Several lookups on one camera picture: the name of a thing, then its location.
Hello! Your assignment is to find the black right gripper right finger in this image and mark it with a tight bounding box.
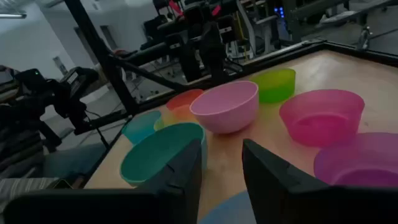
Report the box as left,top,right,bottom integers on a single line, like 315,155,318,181
241,138,398,224

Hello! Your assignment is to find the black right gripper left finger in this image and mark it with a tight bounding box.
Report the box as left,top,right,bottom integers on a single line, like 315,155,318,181
2,138,203,224

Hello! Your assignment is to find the light blue opaque bowl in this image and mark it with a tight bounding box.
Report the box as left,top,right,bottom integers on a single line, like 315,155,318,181
198,190,257,224

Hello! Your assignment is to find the purple translucent plastic bowl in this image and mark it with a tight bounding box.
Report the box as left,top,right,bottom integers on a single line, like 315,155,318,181
313,132,398,188

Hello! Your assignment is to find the magenta translucent plastic bowl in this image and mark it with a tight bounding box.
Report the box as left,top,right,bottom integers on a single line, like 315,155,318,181
279,89,366,148

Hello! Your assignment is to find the pink opaque plastic bowl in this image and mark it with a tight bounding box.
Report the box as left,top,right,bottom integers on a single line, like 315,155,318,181
189,80,260,135

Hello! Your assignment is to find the green translucent plastic bowl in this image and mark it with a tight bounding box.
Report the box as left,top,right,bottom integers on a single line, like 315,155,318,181
249,68,297,105

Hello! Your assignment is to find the yellow translucent plastic bowl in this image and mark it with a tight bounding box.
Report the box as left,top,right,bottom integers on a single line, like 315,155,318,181
153,112,178,131

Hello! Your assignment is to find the blue translucent plastic bowl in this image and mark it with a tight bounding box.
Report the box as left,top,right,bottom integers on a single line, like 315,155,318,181
121,110,163,146

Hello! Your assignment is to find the orange translucent plastic bowl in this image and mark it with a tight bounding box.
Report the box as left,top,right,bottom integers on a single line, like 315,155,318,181
165,88,205,123

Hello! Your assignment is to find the person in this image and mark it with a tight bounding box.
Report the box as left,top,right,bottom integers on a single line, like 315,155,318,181
0,124,108,215

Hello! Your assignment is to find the black equipment on tripod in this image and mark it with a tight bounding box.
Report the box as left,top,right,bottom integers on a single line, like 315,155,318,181
0,65,101,153

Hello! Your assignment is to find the device with blue lights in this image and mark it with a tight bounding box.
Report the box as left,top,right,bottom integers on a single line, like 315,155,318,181
272,5,286,19

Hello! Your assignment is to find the ceiling light strip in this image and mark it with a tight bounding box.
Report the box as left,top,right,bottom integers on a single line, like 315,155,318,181
0,12,27,20

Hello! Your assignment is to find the black aluminium table frame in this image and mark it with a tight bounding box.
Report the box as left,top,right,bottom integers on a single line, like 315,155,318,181
63,0,398,190

